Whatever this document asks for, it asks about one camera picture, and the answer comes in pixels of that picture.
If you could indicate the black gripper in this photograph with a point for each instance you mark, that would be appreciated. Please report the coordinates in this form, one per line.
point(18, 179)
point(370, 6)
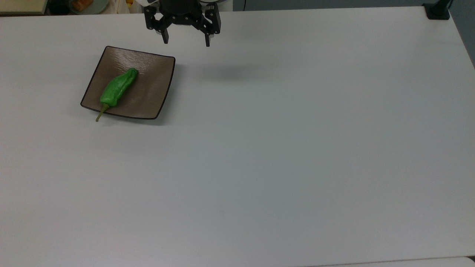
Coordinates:
point(181, 11)

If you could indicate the green chili pepper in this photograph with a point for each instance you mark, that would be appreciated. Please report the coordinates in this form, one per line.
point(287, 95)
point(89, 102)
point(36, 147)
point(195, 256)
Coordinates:
point(117, 89)

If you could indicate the square brown ceramic plate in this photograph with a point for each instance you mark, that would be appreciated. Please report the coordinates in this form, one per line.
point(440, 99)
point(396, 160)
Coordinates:
point(152, 85)

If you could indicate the pale green bowl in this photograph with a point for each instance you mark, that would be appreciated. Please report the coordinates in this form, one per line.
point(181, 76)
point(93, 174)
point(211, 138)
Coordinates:
point(89, 5)

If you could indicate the beige board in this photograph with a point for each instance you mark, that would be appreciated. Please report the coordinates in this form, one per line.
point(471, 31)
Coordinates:
point(22, 5)

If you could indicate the black table clamp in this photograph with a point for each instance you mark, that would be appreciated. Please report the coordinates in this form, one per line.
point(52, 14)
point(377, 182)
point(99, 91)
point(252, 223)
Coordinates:
point(437, 12)

